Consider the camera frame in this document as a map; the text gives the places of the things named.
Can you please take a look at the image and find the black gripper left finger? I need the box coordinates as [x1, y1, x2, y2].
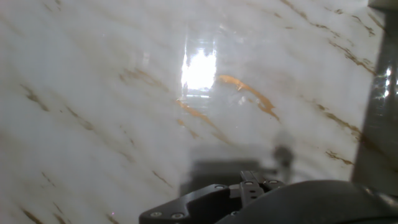
[139, 170, 267, 224]

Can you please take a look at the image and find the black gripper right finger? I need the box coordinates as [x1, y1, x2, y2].
[266, 179, 285, 191]

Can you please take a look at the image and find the cream wooden shelf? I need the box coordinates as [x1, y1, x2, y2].
[350, 0, 398, 196]

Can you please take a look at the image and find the marble pattern board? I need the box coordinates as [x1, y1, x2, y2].
[0, 0, 386, 224]

